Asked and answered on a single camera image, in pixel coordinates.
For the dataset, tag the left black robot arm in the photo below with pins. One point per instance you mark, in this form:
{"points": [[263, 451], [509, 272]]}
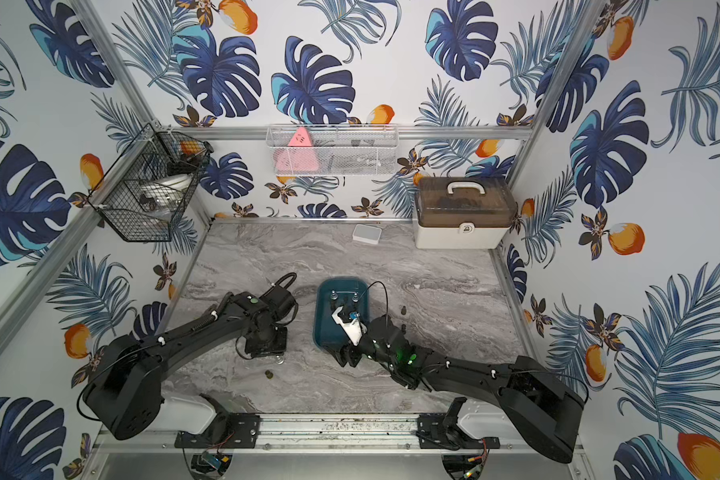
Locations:
{"points": [[125, 390]]}

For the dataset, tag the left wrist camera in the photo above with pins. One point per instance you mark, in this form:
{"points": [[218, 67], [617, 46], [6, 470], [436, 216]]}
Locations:
{"points": [[280, 301]]}

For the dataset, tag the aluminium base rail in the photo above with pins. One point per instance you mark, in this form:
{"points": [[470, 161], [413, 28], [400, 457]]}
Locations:
{"points": [[380, 434]]}

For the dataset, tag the teal plastic storage box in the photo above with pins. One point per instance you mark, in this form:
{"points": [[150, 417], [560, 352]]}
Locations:
{"points": [[327, 335]]}

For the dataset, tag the black wire basket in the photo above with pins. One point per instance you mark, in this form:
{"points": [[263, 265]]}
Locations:
{"points": [[159, 172]]}

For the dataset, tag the white box with brown lid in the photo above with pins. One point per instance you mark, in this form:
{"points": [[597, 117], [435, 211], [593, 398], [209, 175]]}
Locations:
{"points": [[467, 213]]}

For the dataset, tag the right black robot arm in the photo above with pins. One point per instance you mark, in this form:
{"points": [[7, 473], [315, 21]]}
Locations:
{"points": [[543, 409]]}

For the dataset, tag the clear wall shelf basket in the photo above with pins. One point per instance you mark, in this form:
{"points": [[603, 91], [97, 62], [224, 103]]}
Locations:
{"points": [[344, 150]]}

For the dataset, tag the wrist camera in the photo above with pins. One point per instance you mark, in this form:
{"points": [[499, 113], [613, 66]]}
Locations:
{"points": [[350, 323], [280, 301]]}

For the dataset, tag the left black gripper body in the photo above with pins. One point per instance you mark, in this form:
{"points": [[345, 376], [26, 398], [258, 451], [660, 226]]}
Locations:
{"points": [[267, 345]]}

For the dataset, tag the small white square box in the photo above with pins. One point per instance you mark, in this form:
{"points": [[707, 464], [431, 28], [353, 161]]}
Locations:
{"points": [[367, 234]]}

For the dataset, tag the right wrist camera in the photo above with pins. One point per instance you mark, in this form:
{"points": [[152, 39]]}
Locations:
{"points": [[350, 323]]}

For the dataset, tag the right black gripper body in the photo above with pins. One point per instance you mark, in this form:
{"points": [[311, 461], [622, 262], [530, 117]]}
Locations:
{"points": [[366, 348]]}

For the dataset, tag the pink triangle item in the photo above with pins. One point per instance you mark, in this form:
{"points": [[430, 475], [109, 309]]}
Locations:
{"points": [[298, 156]]}

